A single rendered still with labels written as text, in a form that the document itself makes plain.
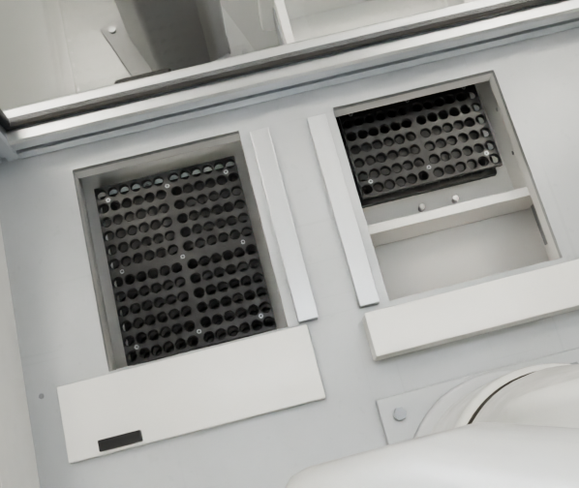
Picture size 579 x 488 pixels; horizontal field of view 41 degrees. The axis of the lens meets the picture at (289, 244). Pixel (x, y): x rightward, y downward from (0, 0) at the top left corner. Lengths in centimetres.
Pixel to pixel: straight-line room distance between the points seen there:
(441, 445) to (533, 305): 57
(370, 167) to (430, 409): 31
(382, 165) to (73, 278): 39
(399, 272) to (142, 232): 32
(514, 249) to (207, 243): 39
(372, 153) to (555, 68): 24
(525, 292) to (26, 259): 55
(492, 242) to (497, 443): 74
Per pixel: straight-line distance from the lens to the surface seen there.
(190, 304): 91
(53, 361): 89
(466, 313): 84
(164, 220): 95
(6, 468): 80
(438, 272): 100
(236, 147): 104
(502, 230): 103
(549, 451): 30
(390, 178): 95
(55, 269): 91
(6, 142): 93
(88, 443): 86
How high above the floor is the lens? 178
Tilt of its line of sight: 73 degrees down
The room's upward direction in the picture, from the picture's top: 5 degrees counter-clockwise
